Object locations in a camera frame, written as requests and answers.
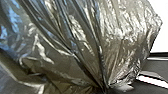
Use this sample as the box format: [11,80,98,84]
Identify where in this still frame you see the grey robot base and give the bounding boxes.
[138,56,168,94]

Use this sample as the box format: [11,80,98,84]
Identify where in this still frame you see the grey plastic trash bag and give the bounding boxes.
[0,0,164,94]

